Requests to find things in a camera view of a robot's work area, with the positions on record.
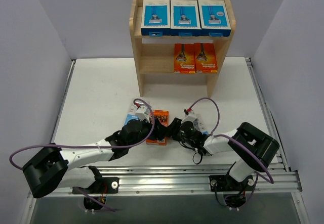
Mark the wooden shelf unit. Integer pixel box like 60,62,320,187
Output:
129,0,236,97

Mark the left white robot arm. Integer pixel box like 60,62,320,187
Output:
23,119,172,198

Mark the orange Gillette Fusion box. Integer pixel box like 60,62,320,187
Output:
174,43,195,74
193,43,218,73

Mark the orange Gillette Styler box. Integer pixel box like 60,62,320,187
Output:
146,110,169,146

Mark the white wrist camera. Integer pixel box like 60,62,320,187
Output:
135,104,151,122
181,108,197,123

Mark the blue Harry's razor box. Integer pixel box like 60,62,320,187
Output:
171,0,201,36
141,0,171,37
198,0,231,37

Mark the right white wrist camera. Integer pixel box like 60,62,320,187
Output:
181,108,197,123

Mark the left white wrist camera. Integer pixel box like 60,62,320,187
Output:
135,104,151,122

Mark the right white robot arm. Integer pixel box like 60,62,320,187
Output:
167,118,279,192

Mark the clear blister razor pack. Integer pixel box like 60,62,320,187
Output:
124,99,151,125
193,114,209,135

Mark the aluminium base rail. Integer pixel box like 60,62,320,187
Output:
27,57,303,198

